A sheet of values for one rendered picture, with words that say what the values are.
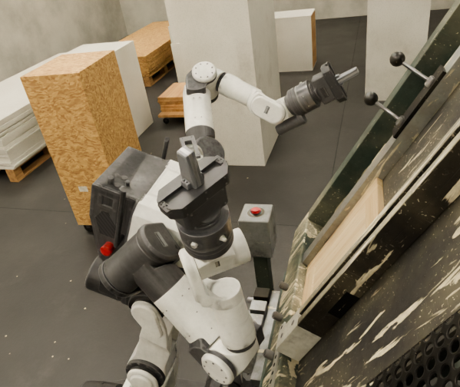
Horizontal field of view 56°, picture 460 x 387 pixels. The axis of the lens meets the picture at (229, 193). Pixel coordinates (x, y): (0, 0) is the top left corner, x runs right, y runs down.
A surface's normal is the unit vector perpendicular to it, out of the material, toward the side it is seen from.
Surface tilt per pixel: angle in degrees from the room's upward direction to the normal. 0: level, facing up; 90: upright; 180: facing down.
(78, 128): 90
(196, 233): 16
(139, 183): 23
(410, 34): 90
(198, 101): 35
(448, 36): 90
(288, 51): 90
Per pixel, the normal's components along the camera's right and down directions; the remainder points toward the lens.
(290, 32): -0.28, 0.54
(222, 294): -0.24, -0.86
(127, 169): 0.25, -0.76
